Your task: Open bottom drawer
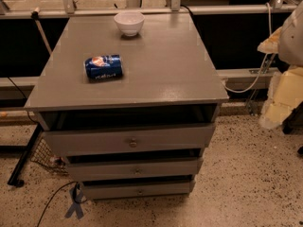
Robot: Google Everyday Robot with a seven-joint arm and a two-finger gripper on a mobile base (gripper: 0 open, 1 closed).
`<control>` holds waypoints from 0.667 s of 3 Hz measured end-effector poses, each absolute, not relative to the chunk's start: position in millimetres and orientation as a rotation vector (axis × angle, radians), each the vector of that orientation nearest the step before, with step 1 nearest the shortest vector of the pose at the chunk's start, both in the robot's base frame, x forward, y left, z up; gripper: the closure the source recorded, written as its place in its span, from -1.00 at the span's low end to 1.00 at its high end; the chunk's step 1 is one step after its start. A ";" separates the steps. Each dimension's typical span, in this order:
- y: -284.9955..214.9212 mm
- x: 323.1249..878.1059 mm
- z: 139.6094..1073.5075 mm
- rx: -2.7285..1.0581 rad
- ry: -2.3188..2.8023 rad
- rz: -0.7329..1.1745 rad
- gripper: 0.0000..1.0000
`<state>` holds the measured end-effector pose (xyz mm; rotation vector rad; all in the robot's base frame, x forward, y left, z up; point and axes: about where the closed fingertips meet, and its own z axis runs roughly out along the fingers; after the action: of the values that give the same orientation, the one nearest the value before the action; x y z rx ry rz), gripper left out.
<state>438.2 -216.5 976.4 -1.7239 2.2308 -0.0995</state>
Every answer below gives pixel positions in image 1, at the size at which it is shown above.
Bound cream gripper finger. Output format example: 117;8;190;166
259;66;303;130
257;27;282;54

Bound grey bottom drawer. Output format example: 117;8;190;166
82;180;195;201

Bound grey drawer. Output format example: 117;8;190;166
67;157;203;182
82;180;195;201
45;124;215;157

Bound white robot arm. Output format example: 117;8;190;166
258;2;303;129

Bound grey drawer cabinet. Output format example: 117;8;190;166
26;13;228;188

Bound grey top drawer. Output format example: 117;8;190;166
45;124;215;157

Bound grey middle drawer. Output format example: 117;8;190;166
67;157;203;182

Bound thin metal rod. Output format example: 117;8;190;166
245;54;276;115

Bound white bowl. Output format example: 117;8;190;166
114;11;145;36

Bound blue tape cross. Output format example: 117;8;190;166
65;185;84;219

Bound white cable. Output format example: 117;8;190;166
223;2;273;95

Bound metal rail frame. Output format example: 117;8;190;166
0;0;299;20

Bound black floor cable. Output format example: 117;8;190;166
36;181;78;227

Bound wire mesh basket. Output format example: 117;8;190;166
30;138;67;175

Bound black cable behind cabinet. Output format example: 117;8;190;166
7;77;39;125

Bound black metal frame leg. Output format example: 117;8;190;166
8;125;42;187

